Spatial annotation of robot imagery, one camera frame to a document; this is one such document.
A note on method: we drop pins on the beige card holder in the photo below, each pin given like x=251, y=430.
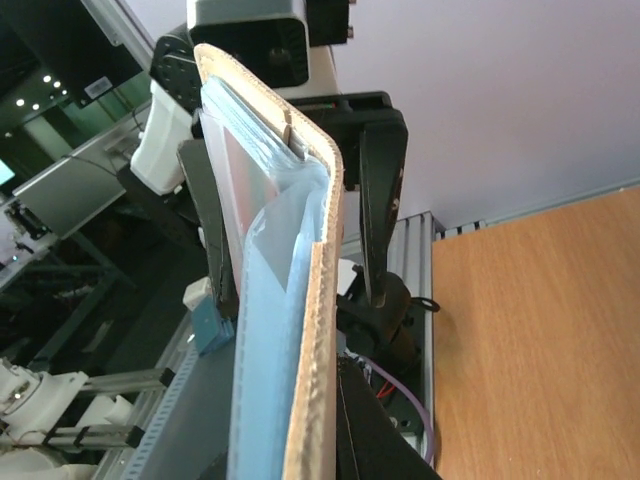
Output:
x=283, y=410

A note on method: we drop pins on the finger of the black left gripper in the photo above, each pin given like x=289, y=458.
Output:
x=201, y=183

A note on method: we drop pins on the aluminium front rail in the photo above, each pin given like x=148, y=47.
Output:
x=410, y=257

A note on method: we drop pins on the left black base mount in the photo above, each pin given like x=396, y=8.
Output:
x=397, y=336

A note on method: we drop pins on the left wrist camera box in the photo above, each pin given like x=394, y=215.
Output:
x=272, y=38

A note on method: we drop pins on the red VIP credit card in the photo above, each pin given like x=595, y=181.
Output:
x=247, y=189

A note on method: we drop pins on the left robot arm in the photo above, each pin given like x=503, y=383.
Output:
x=155, y=174

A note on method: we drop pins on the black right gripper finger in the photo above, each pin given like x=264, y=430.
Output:
x=368, y=446

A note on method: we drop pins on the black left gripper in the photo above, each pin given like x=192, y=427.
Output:
x=372, y=138

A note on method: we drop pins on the grey slotted cable duct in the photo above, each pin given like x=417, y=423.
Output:
x=150, y=440

